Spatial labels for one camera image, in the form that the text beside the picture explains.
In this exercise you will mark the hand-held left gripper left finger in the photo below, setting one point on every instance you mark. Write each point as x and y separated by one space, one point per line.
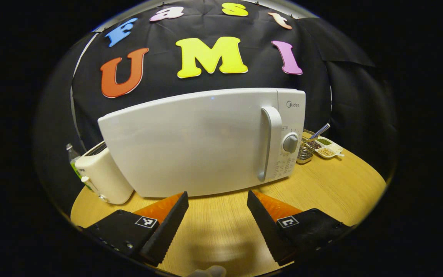
167 231

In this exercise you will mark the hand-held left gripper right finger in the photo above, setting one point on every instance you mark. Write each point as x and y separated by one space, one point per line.
268 231

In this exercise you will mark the white microwave oven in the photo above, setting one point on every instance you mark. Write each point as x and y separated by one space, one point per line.
190 142

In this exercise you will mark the white toaster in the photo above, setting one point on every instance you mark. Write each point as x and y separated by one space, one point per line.
106 181

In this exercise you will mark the white divided bean tray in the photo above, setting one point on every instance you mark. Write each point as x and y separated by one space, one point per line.
327 150

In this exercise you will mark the green label drink bottle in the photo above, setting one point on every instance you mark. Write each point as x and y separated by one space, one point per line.
72 156

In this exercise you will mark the black backdrop cloth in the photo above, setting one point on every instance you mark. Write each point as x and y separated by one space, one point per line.
344 96

